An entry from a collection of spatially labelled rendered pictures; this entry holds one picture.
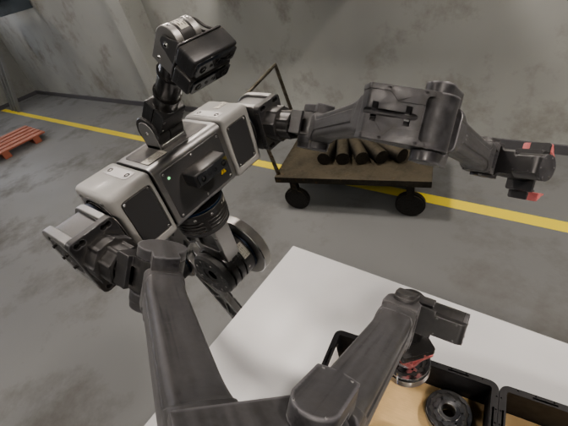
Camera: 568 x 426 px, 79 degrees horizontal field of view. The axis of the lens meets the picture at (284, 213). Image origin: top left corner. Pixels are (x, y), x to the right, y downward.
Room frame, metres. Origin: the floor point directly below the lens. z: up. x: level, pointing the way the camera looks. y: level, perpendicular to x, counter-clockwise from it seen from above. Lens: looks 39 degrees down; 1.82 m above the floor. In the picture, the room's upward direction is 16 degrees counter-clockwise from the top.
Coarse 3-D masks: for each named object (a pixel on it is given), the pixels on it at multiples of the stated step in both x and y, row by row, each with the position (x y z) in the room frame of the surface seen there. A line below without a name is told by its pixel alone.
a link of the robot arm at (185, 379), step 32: (160, 256) 0.39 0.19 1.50; (160, 288) 0.33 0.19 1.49; (160, 320) 0.25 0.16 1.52; (192, 320) 0.25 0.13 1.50; (160, 352) 0.20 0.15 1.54; (192, 352) 0.20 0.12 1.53; (160, 384) 0.16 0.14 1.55; (192, 384) 0.15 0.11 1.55; (224, 384) 0.15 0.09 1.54; (160, 416) 0.13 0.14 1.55; (192, 416) 0.11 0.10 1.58; (224, 416) 0.11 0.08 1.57; (256, 416) 0.11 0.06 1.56
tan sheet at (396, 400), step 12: (384, 396) 0.38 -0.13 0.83; (396, 396) 0.37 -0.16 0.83; (408, 396) 0.36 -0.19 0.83; (420, 396) 0.36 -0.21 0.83; (384, 408) 0.35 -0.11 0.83; (396, 408) 0.35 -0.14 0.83; (408, 408) 0.34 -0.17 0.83; (420, 408) 0.33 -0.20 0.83; (480, 408) 0.30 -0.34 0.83; (372, 420) 0.33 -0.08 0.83; (384, 420) 0.33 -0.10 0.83; (396, 420) 0.32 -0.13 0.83; (408, 420) 0.31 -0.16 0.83; (420, 420) 0.31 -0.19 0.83; (480, 420) 0.27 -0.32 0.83
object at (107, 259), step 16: (96, 224) 0.50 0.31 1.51; (112, 224) 0.51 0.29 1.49; (80, 240) 0.47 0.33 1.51; (96, 240) 0.48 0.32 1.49; (112, 240) 0.47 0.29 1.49; (128, 240) 0.49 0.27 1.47; (80, 256) 0.46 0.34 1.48; (96, 256) 0.45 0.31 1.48; (112, 256) 0.44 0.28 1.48; (96, 272) 0.44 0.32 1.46; (112, 272) 0.42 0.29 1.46
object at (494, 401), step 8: (336, 336) 0.52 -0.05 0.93; (344, 336) 0.52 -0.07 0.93; (352, 336) 0.51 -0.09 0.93; (328, 352) 0.48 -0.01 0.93; (328, 360) 0.46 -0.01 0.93; (440, 368) 0.37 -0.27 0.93; (448, 368) 0.37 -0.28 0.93; (464, 376) 0.34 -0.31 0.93; (472, 376) 0.33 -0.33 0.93; (488, 384) 0.31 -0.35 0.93; (496, 392) 0.29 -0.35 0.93; (496, 400) 0.27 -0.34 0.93; (496, 408) 0.26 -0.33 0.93; (496, 416) 0.24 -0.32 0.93; (496, 424) 0.23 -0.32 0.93
